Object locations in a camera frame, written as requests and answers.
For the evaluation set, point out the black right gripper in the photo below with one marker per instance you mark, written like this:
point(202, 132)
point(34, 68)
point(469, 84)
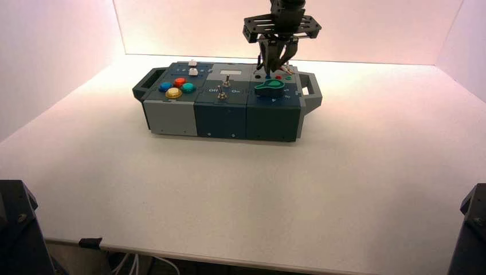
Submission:
point(283, 24)

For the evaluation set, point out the green black rotary knob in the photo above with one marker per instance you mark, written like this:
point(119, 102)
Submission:
point(269, 88)

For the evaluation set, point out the white rectangular display window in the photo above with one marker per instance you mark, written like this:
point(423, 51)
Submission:
point(230, 72)

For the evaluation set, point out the white slider knob down arrow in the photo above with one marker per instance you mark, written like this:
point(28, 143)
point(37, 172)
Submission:
point(192, 63)

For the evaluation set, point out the teal and grey control box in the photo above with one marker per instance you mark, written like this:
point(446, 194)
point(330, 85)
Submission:
point(220, 117)

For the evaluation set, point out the white slider knob up arrow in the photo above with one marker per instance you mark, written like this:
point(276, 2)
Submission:
point(193, 71)

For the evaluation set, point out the green dome push button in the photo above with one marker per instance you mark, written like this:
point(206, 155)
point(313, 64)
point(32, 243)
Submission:
point(188, 88)

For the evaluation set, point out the red dome push button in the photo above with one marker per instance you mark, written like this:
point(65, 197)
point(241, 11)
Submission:
point(180, 81)

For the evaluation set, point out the yellow dome push button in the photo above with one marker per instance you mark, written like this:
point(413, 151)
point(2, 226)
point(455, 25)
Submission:
point(173, 93)

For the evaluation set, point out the blue dome push button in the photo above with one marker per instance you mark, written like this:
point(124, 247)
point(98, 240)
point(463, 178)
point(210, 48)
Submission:
point(165, 87)

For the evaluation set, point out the black table edge clamp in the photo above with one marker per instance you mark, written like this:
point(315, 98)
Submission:
point(90, 243)

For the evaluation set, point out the metal toggle switch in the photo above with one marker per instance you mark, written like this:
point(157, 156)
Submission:
point(221, 95)
point(226, 80)

